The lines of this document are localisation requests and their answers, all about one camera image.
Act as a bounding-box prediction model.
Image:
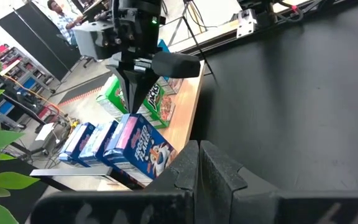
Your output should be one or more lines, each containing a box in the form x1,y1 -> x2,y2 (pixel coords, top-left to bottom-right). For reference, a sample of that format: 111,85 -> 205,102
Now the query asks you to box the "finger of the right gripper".
107,65 -> 134,113
132,70 -> 160,113

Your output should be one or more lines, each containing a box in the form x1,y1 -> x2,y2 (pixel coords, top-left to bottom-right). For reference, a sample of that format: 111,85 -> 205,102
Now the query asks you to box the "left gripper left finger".
29,139 -> 200,224

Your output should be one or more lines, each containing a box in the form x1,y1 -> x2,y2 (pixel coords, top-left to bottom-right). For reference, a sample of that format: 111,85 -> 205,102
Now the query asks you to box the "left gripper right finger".
200,139 -> 358,224

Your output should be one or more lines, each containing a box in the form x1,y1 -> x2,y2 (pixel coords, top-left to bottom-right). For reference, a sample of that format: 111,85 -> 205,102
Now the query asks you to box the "green Apple Jacks box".
96,75 -> 130,119
135,82 -> 177,130

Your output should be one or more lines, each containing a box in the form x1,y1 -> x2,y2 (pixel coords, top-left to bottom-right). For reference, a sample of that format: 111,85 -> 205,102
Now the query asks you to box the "light blue Rice Krispies box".
156,39 -> 185,96

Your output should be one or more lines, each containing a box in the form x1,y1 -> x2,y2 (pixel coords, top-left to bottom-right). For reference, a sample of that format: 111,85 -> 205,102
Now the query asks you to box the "blue Frosted Flakes box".
57,122 -> 96,167
78,120 -> 120,167
103,113 -> 179,187

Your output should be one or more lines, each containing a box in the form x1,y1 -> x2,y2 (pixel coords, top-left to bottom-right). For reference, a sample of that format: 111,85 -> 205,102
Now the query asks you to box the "person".
47,0 -> 84,47

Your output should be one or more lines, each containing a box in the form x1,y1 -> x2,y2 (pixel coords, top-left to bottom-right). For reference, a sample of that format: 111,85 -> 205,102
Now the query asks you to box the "black partition panel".
0,1 -> 83,82

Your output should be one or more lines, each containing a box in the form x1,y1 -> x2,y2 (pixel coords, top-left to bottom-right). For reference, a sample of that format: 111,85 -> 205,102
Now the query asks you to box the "metal storage rack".
0,43 -> 57,94

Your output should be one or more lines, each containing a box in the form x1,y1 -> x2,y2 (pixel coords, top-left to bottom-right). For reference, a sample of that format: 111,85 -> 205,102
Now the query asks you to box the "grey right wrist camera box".
72,21 -> 119,60

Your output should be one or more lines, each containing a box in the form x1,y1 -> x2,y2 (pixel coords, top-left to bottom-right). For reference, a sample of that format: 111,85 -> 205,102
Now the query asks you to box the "black aluminium table frame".
169,0 -> 358,54

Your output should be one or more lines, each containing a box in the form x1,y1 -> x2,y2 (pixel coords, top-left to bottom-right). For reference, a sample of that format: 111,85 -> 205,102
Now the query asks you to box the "white metal bracket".
236,8 -> 258,39

